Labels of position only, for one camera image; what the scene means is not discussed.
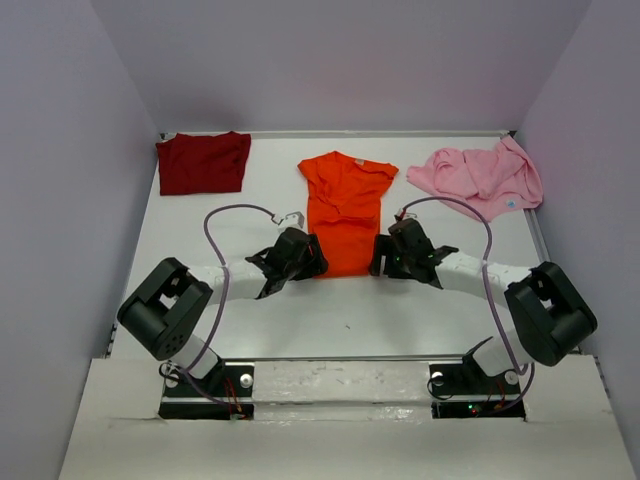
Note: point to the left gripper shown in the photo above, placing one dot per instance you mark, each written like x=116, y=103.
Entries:
x=315, y=265

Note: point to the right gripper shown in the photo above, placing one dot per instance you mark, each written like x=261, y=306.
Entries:
x=384, y=244

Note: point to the orange t-shirt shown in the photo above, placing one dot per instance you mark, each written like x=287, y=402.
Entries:
x=344, y=208

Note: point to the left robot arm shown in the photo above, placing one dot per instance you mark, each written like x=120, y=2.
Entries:
x=164, y=310

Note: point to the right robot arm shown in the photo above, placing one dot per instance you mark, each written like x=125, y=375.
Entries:
x=549, y=315

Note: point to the pink t-shirt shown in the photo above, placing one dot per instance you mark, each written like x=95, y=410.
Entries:
x=493, y=182

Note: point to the dark red folded t-shirt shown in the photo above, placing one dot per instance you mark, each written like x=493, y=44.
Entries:
x=190, y=165

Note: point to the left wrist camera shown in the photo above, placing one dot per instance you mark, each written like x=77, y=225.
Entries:
x=293, y=219

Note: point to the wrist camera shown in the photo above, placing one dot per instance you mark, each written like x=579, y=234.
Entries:
x=293, y=219
x=403, y=214

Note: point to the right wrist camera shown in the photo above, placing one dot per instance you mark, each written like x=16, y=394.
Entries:
x=403, y=214

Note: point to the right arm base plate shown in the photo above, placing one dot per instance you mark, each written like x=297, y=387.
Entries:
x=458, y=392

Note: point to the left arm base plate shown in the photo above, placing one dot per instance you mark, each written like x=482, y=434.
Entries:
x=225, y=394

